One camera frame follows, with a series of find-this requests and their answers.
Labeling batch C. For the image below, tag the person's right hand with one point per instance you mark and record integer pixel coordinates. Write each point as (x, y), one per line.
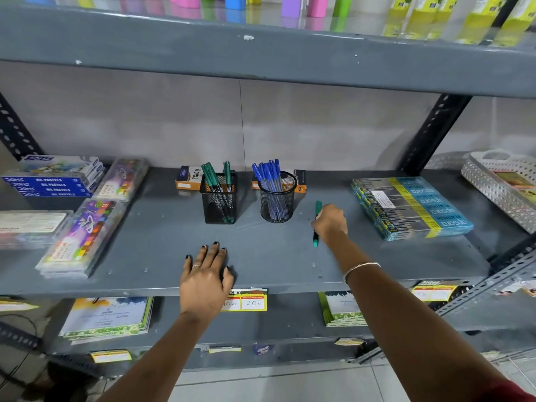
(332, 223)

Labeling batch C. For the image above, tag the person's left hand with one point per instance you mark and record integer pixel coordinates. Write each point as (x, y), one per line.
(205, 284)

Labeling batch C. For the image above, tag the person's right fingers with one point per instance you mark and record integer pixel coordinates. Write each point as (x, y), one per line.
(316, 225)

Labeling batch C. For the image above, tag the person's left little finger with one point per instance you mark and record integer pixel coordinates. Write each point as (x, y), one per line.
(189, 266)

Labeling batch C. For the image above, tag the person's left middle finger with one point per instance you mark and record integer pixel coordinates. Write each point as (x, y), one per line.
(214, 255)

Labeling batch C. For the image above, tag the person's left thumb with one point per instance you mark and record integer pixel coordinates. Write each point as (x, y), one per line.
(230, 280)

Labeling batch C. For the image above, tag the green ballpoint pen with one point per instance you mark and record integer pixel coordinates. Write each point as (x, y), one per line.
(318, 207)

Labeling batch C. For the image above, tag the person's right forearm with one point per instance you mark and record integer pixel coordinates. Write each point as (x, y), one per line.
(398, 322)

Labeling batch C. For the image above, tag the person's left forearm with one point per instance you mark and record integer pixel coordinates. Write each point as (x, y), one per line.
(167, 355)

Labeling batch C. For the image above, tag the yellow red price label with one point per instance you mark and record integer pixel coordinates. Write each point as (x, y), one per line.
(251, 303)

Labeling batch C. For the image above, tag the round black mesh pen holder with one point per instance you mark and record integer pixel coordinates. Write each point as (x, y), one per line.
(277, 207)

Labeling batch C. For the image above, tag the grey metal shelving rack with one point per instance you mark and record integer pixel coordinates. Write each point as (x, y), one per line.
(146, 246)

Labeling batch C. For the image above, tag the long orange black pen box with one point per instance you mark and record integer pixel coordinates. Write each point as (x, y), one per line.
(300, 179)

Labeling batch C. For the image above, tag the square black mesh pen holder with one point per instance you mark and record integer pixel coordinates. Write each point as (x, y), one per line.
(217, 207)

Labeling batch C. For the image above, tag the silver bangle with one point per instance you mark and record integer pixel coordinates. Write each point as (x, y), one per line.
(359, 267)

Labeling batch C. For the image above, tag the small white shelf label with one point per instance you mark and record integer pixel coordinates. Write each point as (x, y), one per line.
(225, 349)

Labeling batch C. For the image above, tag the bunch of blue pens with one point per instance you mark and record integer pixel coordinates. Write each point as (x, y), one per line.
(268, 173)

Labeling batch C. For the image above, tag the blue shelf sticker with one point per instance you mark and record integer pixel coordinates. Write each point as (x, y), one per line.
(263, 349)

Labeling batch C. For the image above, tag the small orange white pen box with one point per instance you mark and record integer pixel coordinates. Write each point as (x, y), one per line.
(187, 179)

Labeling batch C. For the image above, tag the bunch of green pens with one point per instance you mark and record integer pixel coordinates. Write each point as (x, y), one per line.
(209, 173)

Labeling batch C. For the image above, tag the small green notebook stack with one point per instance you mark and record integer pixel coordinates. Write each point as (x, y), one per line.
(341, 309)

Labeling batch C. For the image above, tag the white green notebook stack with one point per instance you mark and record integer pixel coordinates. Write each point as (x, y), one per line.
(107, 318)

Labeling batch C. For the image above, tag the stack of blue yellow pencil packs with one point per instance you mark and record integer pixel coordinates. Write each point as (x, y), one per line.
(412, 207)

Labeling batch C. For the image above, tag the small clear pastel colour pack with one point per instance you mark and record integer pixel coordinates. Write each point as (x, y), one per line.
(121, 179)

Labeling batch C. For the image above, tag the large clear pastel colour pack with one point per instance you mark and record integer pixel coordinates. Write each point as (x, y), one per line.
(81, 238)

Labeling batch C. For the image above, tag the plain yellow shelf label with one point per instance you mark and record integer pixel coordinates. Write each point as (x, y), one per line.
(111, 356)

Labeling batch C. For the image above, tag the small yellow shelf tag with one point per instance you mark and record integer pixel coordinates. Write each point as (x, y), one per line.
(349, 342)

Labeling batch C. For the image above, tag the yellow price label with header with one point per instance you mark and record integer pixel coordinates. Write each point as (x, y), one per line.
(433, 292)

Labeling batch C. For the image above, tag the blue oil pastel box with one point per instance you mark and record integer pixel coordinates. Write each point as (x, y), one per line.
(54, 192)
(58, 164)
(46, 180)
(54, 185)

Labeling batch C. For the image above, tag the clear plastic stationery box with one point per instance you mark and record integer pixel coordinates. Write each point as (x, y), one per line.
(31, 228)

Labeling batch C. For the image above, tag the yellow paper sheet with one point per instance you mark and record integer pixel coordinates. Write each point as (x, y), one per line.
(14, 305)

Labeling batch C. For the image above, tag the white perforated plastic basket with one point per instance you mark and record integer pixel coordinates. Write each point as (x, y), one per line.
(494, 190)

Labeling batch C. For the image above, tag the packets in basket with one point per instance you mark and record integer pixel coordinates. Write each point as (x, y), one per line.
(517, 184)

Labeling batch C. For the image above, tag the printed packet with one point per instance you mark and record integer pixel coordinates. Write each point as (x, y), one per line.
(519, 288)

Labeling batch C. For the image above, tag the row of colourful plastic containers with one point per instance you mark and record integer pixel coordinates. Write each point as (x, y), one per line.
(292, 6)

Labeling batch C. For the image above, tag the yellow green carton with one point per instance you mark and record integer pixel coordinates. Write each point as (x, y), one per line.
(519, 14)
(401, 3)
(448, 2)
(425, 4)
(485, 8)

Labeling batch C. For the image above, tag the red sleeve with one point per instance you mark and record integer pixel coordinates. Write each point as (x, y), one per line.
(509, 393)

